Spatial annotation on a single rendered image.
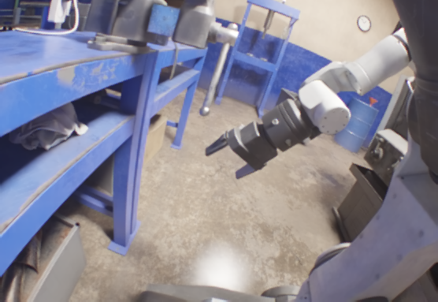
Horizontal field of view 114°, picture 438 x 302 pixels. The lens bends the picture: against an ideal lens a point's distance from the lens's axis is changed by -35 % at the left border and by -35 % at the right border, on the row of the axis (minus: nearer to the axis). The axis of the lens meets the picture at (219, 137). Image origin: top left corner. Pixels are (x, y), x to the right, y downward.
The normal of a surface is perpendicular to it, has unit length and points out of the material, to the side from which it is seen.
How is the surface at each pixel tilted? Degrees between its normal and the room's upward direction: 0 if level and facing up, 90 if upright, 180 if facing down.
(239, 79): 90
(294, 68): 90
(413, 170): 90
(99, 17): 88
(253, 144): 105
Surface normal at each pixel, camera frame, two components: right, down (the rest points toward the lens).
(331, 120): 0.03, 0.65
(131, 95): -0.09, 0.40
